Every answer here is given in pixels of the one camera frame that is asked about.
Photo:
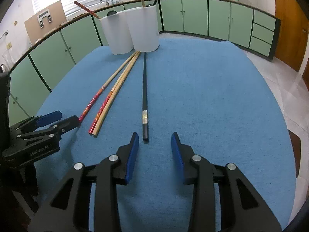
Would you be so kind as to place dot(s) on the blue table cloth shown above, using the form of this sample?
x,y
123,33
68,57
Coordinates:
x,y
214,98

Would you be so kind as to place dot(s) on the beige chopstick dark red end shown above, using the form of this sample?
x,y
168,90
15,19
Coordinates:
x,y
87,10

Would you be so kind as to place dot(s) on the wooden door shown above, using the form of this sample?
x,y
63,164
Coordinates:
x,y
293,34

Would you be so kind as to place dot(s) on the right white plastic container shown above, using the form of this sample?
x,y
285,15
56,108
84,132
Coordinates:
x,y
143,27

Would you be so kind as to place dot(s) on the left white plastic container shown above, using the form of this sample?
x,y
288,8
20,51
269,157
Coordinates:
x,y
116,31

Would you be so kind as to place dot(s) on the cardboard panel with device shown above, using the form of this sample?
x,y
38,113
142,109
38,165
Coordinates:
x,y
45,21

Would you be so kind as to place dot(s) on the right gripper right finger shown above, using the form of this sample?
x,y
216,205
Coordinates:
x,y
242,207

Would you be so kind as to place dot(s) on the white plastic container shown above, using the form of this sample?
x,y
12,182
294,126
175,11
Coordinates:
x,y
116,31
143,27

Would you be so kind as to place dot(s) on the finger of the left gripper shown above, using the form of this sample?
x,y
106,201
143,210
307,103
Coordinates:
x,y
32,123
56,128

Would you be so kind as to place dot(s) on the plain bamboo chopstick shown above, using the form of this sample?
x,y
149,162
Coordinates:
x,y
114,93

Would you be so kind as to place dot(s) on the green kitchen base cabinets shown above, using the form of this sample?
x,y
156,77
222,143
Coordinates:
x,y
43,66

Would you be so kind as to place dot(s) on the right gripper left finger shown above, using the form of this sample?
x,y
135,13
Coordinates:
x,y
67,208

